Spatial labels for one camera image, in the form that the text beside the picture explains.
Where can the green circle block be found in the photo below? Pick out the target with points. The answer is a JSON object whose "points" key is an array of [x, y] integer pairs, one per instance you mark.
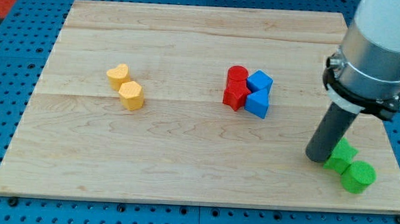
{"points": [[358, 177]]}

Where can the red star block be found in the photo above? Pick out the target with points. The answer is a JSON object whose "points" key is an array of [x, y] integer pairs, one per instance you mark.
{"points": [[235, 95]]}

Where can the green star block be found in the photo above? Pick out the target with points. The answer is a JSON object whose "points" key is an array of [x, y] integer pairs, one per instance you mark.
{"points": [[341, 156]]}

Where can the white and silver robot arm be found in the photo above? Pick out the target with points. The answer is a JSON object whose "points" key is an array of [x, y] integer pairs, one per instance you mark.
{"points": [[363, 75]]}

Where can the wooden board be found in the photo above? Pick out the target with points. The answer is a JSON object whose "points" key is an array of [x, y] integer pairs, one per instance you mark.
{"points": [[76, 141]]}

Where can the red circle block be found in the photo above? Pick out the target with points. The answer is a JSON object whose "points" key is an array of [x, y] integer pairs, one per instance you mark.
{"points": [[237, 75]]}

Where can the yellow heart block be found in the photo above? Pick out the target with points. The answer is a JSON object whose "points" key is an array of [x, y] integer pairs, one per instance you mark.
{"points": [[118, 76]]}

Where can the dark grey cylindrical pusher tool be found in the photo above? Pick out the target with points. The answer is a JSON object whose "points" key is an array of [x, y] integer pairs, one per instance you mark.
{"points": [[330, 130]]}

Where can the blue cube block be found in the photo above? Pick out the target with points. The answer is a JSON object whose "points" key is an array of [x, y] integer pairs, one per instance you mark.
{"points": [[259, 81]]}

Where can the yellow hexagon block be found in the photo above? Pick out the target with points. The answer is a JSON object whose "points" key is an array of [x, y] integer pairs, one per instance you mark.
{"points": [[131, 95]]}

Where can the blue triangle block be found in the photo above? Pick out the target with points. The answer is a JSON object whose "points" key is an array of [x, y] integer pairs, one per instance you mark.
{"points": [[257, 103]]}

